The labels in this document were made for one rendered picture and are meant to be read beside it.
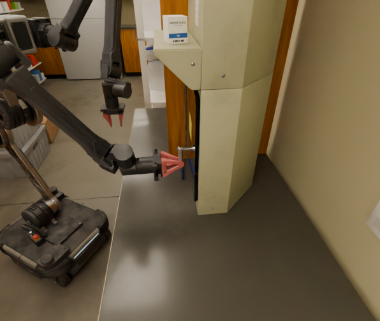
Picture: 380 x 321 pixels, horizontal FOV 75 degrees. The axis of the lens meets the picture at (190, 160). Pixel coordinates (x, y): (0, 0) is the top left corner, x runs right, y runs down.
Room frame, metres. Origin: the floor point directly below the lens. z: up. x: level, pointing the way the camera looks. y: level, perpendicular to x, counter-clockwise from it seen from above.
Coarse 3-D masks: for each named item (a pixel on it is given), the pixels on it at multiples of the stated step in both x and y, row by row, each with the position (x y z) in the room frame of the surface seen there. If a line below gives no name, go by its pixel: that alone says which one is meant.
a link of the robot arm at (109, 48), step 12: (108, 0) 1.15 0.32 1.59; (120, 0) 1.17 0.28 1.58; (108, 12) 1.13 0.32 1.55; (120, 12) 1.15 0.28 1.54; (108, 24) 1.12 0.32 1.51; (120, 24) 1.14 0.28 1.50; (108, 36) 1.10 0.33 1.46; (120, 36) 1.13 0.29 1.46; (108, 48) 1.07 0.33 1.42; (108, 60) 1.05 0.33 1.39; (120, 60) 1.09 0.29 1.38; (108, 72) 1.03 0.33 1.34; (120, 72) 1.08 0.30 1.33
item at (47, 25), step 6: (42, 18) 1.29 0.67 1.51; (48, 18) 1.32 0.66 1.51; (36, 24) 1.26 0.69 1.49; (42, 24) 1.27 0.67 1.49; (48, 24) 1.28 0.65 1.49; (36, 30) 1.25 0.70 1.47; (42, 30) 1.24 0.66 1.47; (48, 30) 1.24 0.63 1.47; (36, 36) 1.26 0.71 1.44; (42, 36) 1.24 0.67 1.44; (42, 42) 1.26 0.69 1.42
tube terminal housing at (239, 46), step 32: (192, 0) 0.83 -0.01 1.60; (224, 0) 0.63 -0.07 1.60; (256, 0) 0.65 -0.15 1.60; (192, 32) 0.82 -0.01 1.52; (224, 32) 0.63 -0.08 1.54; (256, 32) 0.67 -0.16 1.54; (224, 64) 0.63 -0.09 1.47; (256, 64) 0.69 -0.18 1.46; (224, 96) 0.63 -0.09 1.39; (256, 96) 0.71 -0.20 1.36; (224, 128) 0.63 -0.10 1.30; (256, 128) 0.75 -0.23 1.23; (224, 160) 0.63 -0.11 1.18; (224, 192) 0.63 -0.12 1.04
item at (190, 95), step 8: (192, 96) 0.71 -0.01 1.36; (192, 104) 0.71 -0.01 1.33; (192, 112) 0.71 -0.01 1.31; (192, 120) 0.71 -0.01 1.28; (192, 128) 0.71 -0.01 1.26; (192, 136) 0.71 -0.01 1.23; (192, 144) 0.70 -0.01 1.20; (192, 152) 0.70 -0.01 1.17; (192, 160) 0.70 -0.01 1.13; (192, 168) 0.70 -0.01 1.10; (192, 176) 0.70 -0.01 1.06; (192, 184) 0.70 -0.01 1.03
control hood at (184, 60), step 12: (156, 36) 0.79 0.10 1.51; (192, 36) 0.79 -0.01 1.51; (156, 48) 0.62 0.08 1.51; (168, 48) 0.62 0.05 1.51; (180, 48) 0.62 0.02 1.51; (192, 48) 0.62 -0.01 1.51; (168, 60) 0.62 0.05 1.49; (180, 60) 0.62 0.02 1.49; (192, 60) 0.62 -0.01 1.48; (180, 72) 0.62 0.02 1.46; (192, 72) 0.62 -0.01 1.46; (192, 84) 0.62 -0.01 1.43
